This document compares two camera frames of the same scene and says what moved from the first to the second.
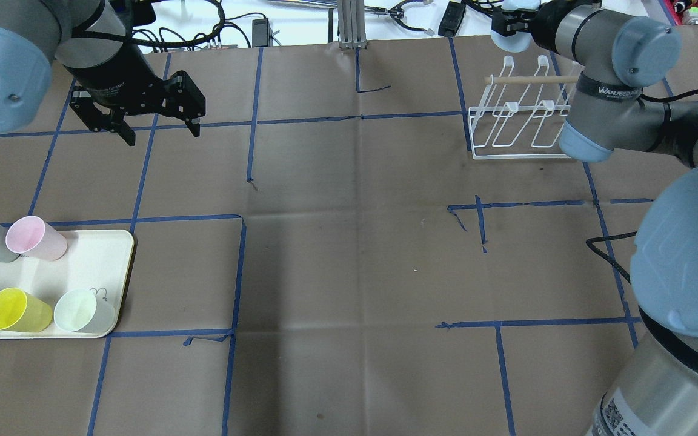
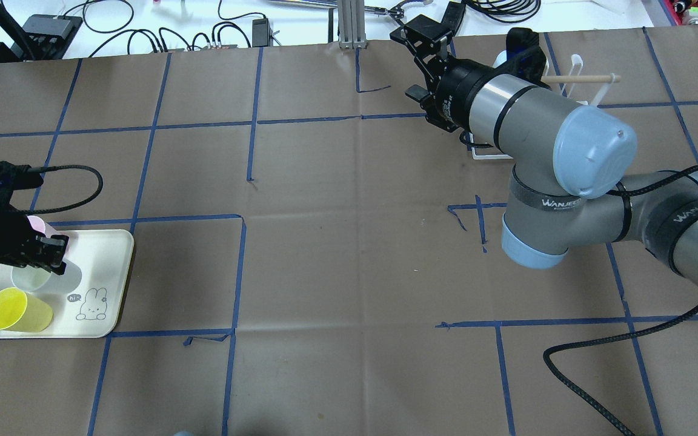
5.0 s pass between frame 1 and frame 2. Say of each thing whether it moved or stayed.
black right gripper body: moved
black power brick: stayed
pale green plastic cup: moved
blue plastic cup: moved
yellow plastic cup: stayed
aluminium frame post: stayed
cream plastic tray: stayed
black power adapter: stayed
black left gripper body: moved
